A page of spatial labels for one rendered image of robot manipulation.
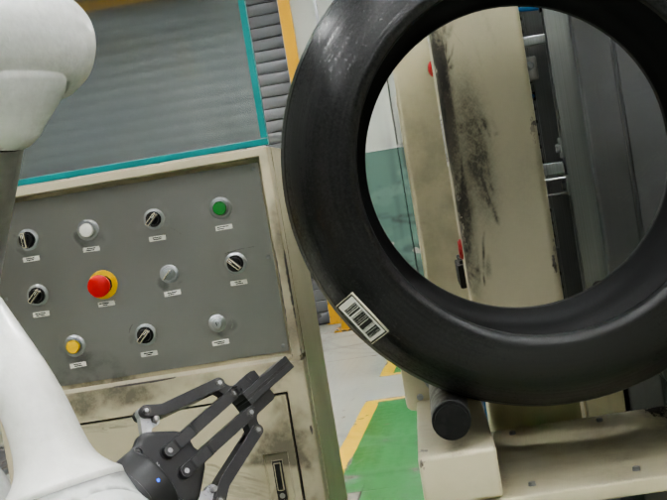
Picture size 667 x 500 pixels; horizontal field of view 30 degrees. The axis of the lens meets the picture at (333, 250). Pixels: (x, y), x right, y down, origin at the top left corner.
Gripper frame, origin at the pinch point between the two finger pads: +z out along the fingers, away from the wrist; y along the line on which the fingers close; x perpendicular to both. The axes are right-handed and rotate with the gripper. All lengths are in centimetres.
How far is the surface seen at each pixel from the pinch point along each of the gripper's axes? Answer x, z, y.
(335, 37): 12.3, 28.1, -24.1
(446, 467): -2.1, 12.8, 20.9
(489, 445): 0.9, 17.2, 22.2
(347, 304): -0.2, 15.3, -0.3
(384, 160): -676, 637, -29
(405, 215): -686, 624, 19
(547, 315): -7.9, 44.9, 18.8
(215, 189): -67, 58, -27
